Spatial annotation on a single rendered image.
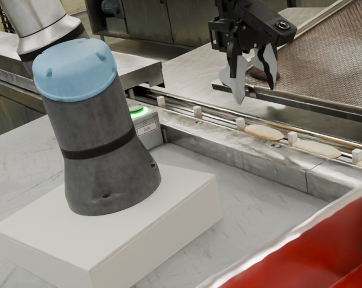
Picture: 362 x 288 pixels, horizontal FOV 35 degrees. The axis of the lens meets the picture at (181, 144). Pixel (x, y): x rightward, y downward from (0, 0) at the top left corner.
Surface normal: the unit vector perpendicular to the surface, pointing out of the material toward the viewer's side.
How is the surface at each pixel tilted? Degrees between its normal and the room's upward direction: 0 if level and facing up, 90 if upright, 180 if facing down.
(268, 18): 30
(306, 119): 0
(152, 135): 90
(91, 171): 73
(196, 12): 90
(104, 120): 88
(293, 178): 90
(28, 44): 55
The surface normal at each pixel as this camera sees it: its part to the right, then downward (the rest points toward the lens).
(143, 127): 0.59, 0.22
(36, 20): 0.19, 0.36
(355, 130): -0.18, -0.91
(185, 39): -0.79, 0.36
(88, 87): 0.37, 0.24
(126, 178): 0.41, -0.06
